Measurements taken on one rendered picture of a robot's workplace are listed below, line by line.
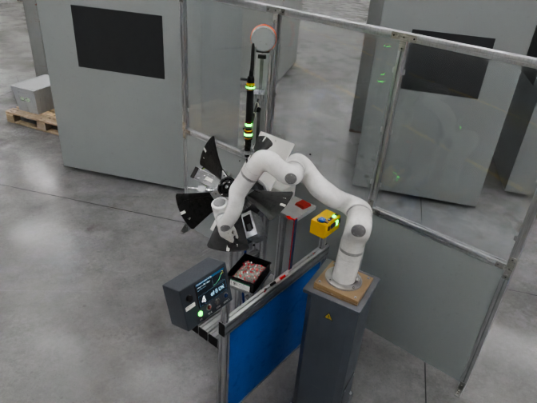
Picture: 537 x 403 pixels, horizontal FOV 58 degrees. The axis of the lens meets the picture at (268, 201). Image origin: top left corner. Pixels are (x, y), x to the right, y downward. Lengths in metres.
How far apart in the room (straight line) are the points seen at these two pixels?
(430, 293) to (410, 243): 0.34
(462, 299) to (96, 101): 3.73
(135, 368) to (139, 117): 2.51
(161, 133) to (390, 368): 2.98
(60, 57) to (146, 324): 2.77
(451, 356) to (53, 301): 2.78
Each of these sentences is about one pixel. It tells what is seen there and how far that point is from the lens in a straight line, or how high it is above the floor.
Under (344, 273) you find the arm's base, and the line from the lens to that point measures 2.43.
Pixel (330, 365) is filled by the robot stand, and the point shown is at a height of 0.49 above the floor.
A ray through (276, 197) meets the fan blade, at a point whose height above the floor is 1.22.
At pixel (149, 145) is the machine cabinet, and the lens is 4.99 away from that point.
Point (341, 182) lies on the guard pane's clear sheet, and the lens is 3.16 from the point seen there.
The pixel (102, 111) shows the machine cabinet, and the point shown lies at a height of 0.76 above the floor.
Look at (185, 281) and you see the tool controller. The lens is 1.98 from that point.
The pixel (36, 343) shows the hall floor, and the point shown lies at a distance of 3.66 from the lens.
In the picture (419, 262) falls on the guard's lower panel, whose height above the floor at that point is 0.76.
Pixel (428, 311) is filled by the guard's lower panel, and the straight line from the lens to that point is 3.27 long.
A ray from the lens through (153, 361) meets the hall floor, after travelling 3.37.
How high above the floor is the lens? 2.53
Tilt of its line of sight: 31 degrees down
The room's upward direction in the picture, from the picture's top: 4 degrees clockwise
